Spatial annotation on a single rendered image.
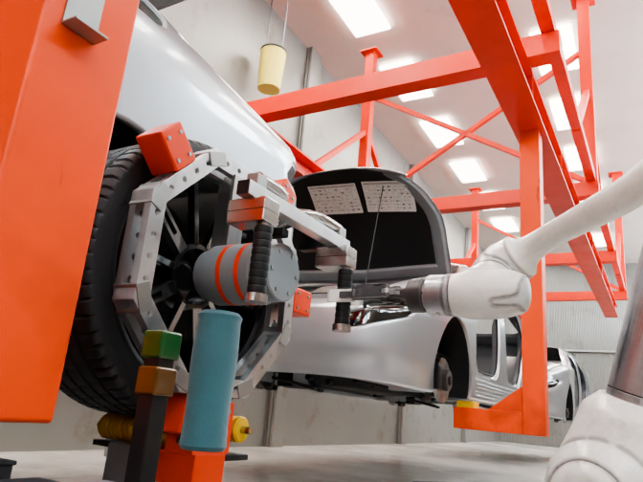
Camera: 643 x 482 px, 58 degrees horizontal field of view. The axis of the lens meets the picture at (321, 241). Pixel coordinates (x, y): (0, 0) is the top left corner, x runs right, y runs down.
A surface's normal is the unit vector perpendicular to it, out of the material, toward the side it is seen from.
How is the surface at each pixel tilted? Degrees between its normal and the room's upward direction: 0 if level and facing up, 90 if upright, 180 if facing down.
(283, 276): 90
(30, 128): 90
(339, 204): 141
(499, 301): 122
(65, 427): 90
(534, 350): 90
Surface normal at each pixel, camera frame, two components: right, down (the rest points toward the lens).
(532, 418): -0.49, -0.29
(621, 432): -0.59, -0.42
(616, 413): -0.51, -0.73
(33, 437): 0.87, -0.06
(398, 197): -0.39, 0.57
